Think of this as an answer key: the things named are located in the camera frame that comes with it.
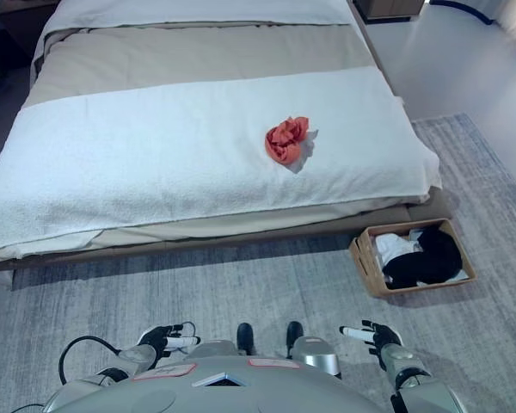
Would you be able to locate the white garment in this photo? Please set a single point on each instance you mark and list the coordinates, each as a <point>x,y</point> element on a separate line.
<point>393,247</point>

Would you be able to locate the grey robot torso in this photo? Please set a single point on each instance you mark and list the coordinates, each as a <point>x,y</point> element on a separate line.
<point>262,387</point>

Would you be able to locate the white bed sheet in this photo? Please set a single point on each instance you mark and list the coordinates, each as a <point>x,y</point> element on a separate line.
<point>198,12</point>

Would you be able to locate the wooden laundry basket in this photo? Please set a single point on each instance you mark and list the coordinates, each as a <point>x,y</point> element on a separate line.
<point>363,264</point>

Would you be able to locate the black right robot foot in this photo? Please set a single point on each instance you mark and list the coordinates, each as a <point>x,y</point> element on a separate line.
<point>294,333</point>

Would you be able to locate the taupe bed frame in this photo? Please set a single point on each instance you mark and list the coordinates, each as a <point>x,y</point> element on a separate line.
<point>430,204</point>

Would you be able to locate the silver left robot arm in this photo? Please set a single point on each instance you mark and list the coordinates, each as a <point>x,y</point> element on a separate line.
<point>133,359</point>

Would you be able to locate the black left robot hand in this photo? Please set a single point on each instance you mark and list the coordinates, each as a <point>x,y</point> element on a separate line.
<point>157,337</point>

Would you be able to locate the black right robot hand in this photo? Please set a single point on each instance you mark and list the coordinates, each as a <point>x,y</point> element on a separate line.
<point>389,335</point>

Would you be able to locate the black robot foot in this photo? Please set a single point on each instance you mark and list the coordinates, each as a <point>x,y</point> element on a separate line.
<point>294,333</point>
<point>245,335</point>

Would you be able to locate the small white crumpled cloth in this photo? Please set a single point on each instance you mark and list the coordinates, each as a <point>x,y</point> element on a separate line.
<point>306,150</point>

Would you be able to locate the silver right robot leg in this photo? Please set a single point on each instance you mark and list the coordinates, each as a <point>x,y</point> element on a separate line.
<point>316,357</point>

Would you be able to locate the wooden nightstand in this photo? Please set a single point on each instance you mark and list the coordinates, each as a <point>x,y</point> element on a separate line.
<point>387,8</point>

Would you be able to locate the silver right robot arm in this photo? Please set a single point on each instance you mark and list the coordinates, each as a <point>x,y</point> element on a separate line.
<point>402,361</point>

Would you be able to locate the black garment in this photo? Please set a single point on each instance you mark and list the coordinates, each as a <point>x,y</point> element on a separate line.
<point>430,260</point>

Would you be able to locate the red garment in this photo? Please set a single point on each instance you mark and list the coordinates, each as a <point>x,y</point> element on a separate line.
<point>284,139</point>

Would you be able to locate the black left robot foot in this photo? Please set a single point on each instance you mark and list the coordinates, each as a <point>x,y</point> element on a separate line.
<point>245,335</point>

